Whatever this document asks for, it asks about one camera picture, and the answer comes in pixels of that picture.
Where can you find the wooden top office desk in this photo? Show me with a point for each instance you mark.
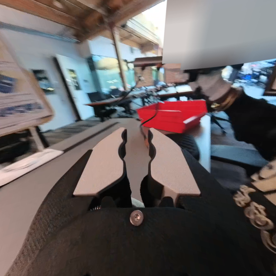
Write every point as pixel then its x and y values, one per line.
pixel 103 102
pixel 172 91

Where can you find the person's right forearm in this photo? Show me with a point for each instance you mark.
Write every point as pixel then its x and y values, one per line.
pixel 252 123

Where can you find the glass office partition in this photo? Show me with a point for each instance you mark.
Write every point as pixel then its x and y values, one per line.
pixel 105 77

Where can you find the wooden support pillar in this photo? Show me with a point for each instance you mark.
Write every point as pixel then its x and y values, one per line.
pixel 120 64

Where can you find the red plastic bin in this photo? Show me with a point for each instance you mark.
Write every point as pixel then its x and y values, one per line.
pixel 172 118

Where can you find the black mesh office chair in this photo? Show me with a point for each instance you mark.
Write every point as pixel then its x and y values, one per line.
pixel 217 123
pixel 103 112

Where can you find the person's right hand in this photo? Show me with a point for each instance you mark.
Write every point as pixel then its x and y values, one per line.
pixel 211 86

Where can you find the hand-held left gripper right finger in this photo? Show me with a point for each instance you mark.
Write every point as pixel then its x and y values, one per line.
pixel 174 170

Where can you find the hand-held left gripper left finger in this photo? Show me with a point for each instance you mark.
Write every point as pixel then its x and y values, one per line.
pixel 101 172

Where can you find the white door with window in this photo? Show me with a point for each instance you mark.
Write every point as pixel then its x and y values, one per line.
pixel 84 105

